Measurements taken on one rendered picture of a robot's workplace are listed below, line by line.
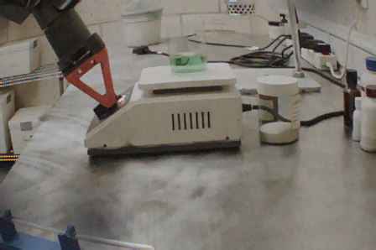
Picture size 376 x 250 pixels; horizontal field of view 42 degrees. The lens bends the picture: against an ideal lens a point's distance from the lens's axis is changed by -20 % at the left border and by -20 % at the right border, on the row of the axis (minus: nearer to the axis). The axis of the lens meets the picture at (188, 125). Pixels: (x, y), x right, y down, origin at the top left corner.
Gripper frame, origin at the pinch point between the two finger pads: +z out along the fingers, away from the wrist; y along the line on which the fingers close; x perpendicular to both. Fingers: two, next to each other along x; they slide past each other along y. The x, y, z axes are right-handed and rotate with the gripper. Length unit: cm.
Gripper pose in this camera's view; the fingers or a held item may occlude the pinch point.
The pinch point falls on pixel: (108, 100)
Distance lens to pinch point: 75.1
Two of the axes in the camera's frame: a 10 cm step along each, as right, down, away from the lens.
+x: -8.0, 5.9, -1.0
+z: 5.5, 8.0, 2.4
